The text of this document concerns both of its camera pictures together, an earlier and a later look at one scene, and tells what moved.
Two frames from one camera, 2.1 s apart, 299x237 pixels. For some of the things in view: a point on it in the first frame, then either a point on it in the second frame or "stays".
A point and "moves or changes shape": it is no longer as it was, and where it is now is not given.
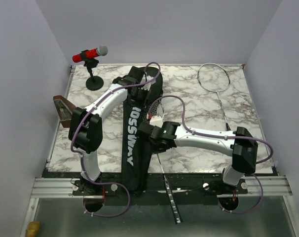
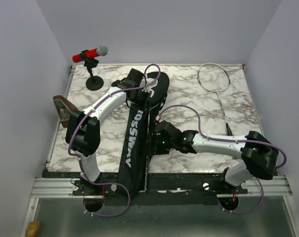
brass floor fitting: [33, 226] stays
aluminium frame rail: [62, 187] stays
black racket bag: [136, 160] moves or changes shape
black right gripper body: [155, 149] stays
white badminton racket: [155, 113] → [146, 175]
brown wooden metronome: [65, 110] stays
